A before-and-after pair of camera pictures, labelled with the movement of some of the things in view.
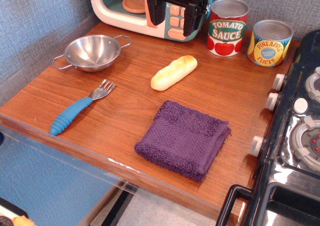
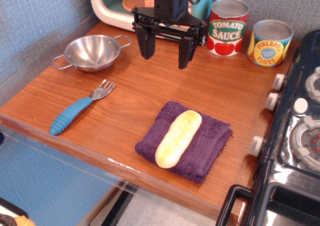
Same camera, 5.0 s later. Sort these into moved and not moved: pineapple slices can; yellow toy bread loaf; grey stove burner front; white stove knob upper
Moved: yellow toy bread loaf
Not moved: pineapple slices can; white stove knob upper; grey stove burner front
